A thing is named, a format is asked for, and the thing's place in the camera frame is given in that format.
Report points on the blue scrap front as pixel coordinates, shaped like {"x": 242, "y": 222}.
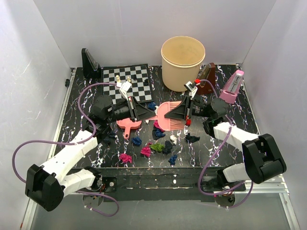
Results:
{"x": 172, "y": 160}

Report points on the magenta scrap upper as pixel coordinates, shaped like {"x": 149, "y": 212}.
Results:
{"x": 157, "y": 125}

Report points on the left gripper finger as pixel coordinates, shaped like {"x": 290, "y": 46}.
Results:
{"x": 144, "y": 114}
{"x": 139, "y": 105}

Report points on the dark scrap by left arm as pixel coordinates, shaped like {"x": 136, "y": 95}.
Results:
{"x": 109, "y": 137}

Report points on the black chess piece edge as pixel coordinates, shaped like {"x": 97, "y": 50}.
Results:
{"x": 146, "y": 82}

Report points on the magenta scrap front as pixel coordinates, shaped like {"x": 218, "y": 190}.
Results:
{"x": 125, "y": 158}

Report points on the brown metronome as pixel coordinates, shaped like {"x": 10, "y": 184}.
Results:
{"x": 207, "y": 72}

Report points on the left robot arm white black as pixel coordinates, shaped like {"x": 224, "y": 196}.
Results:
{"x": 50, "y": 182}

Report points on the dark navy scrap right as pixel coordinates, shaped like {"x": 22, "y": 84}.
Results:
{"x": 191, "y": 139}

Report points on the pink metronome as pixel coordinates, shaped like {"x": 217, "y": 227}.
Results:
{"x": 230, "y": 91}

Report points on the pink dustpan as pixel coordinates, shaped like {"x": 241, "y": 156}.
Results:
{"x": 128, "y": 125}

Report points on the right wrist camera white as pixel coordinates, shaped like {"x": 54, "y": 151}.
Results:
{"x": 192, "y": 87}

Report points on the beige plastic bucket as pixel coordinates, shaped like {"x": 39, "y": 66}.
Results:
{"x": 182, "y": 57}

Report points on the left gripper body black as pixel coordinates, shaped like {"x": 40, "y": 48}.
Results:
{"x": 125, "y": 111}

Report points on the black grey chessboard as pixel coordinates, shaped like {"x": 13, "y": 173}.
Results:
{"x": 138, "y": 89}

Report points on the green paper scrap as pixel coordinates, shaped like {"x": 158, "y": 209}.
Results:
{"x": 157, "y": 147}

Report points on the small white scrap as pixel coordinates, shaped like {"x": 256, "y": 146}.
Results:
{"x": 173, "y": 138}

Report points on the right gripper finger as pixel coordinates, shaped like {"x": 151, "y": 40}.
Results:
{"x": 184, "y": 98}
{"x": 177, "y": 110}

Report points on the navy scrap under magenta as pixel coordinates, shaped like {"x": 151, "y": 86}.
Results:
{"x": 157, "y": 134}

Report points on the navy scrap left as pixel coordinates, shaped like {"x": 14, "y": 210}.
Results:
{"x": 136, "y": 141}

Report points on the black scrap centre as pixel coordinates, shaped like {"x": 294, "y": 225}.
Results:
{"x": 168, "y": 147}

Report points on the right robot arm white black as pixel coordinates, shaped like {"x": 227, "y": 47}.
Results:
{"x": 262, "y": 157}

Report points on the navy scrap near chessboard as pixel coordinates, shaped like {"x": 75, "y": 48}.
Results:
{"x": 151, "y": 106}

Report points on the black metronome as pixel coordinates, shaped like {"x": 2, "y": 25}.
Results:
{"x": 91, "y": 68}

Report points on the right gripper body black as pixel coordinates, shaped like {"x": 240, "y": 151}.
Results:
{"x": 196, "y": 109}

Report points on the magenta scrap middle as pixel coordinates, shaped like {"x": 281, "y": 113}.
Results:
{"x": 146, "y": 151}

